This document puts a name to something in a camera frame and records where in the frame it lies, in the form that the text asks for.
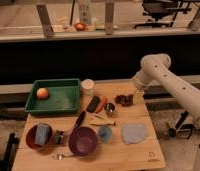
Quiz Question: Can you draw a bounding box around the dark red grape bunch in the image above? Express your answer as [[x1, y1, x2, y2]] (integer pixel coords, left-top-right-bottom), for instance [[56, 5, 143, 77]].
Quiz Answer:
[[115, 94, 133, 106]]

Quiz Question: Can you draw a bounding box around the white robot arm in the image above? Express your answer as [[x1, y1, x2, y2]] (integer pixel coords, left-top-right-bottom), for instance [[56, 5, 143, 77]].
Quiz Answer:
[[132, 53, 200, 171]]

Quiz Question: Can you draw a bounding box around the small metal cup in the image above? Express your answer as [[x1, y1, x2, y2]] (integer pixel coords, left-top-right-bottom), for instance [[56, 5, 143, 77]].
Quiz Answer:
[[104, 103, 115, 116]]

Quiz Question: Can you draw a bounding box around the blue plastic cup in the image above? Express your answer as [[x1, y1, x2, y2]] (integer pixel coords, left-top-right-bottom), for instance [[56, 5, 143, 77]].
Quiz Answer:
[[98, 125, 112, 143]]

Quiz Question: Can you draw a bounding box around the orange carrot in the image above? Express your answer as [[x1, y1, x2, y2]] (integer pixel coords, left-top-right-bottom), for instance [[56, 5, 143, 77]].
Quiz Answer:
[[95, 97, 107, 113]]

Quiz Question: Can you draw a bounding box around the blue cloth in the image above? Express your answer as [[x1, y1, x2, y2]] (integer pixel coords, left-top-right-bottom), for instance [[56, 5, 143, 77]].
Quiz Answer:
[[121, 123, 149, 145]]

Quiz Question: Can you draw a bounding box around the black rectangular block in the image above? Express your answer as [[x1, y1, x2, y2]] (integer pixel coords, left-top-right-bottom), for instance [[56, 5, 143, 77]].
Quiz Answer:
[[86, 96, 100, 113]]

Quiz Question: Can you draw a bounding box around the yellow banana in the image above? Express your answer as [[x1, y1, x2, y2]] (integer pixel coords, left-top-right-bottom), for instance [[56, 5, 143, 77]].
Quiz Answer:
[[89, 114, 115, 126]]

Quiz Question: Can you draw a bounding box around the white lidded jar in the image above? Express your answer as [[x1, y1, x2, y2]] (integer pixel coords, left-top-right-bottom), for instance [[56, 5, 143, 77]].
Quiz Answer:
[[81, 79, 94, 95]]

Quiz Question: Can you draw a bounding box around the black clamp stand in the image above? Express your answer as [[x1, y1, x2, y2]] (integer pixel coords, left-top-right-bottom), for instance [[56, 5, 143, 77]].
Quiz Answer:
[[168, 111, 194, 139]]

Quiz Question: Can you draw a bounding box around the purple bowl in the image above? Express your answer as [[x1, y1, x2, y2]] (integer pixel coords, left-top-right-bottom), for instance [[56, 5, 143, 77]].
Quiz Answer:
[[68, 127, 98, 157]]

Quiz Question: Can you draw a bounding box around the green plastic tray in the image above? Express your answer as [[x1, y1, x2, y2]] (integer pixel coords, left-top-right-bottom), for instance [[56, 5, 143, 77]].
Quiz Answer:
[[25, 78, 80, 115]]

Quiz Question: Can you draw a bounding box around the black binder clip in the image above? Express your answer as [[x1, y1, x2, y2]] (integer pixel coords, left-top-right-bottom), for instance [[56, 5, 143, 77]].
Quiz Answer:
[[53, 130, 65, 145]]

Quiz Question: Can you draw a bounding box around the black office chair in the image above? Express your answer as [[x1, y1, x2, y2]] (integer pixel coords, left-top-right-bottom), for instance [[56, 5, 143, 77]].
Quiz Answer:
[[134, 0, 191, 29]]

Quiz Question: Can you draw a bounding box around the orange fruit on shelf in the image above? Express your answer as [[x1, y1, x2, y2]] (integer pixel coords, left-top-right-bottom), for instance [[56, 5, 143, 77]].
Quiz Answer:
[[74, 22, 86, 31]]

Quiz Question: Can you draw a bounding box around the orange peach fruit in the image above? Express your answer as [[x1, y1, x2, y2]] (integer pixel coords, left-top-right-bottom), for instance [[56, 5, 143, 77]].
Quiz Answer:
[[36, 88, 49, 100]]

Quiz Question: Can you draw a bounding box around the metal fork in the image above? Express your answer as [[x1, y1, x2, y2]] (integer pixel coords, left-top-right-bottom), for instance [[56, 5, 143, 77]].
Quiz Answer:
[[52, 153, 76, 160]]

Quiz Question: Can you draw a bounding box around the blue sponge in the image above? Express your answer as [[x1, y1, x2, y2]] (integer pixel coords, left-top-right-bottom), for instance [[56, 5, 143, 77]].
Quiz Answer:
[[35, 124, 49, 146]]

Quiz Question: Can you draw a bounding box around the red bowl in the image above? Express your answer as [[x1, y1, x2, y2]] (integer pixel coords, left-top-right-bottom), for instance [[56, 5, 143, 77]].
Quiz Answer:
[[26, 124, 53, 150]]

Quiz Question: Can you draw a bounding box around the black handled knife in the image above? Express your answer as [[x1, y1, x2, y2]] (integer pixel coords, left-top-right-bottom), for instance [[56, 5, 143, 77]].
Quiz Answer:
[[73, 111, 86, 130]]

